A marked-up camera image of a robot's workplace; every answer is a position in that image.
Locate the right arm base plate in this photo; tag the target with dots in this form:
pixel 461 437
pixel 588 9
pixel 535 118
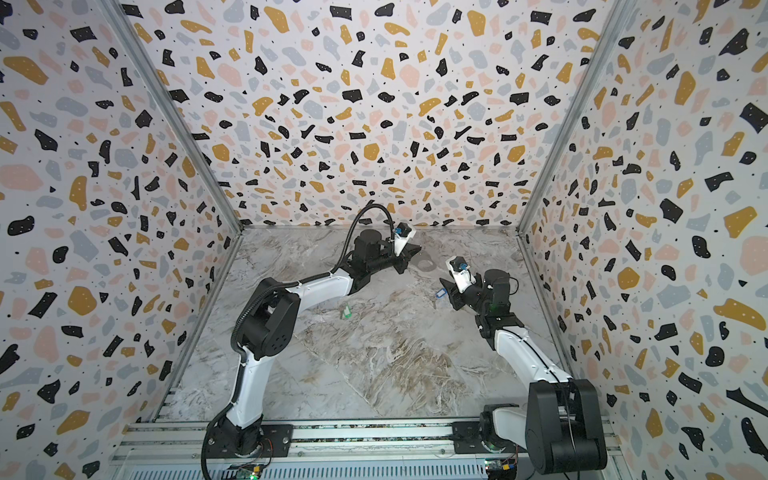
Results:
pixel 476 437

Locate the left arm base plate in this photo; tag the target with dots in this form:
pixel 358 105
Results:
pixel 265 440

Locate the aluminium mounting rail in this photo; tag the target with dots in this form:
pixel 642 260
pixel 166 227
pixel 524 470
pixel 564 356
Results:
pixel 320 449

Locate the left electronics board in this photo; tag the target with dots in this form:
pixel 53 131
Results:
pixel 250 471

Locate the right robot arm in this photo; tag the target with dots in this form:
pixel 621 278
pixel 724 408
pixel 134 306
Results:
pixel 561 426

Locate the translucent keyring tag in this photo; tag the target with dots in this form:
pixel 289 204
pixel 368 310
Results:
pixel 423 262

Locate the corner aluminium profile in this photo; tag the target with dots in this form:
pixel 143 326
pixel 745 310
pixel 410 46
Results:
pixel 615 23
pixel 117 20

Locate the left corner aluminium profile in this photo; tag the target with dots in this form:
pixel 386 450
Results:
pixel 117 20

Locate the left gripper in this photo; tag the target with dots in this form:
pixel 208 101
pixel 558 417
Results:
pixel 405 256

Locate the right corner aluminium profile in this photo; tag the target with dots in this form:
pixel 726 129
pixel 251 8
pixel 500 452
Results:
pixel 615 23

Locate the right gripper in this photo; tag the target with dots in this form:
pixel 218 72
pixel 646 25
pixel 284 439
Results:
pixel 454 291

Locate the electronics board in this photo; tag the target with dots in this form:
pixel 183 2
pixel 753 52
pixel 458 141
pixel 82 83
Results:
pixel 250 471
pixel 501 469

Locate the right electronics board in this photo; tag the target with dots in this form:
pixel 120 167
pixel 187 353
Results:
pixel 501 469

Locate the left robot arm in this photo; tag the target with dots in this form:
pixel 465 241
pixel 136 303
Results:
pixel 266 325

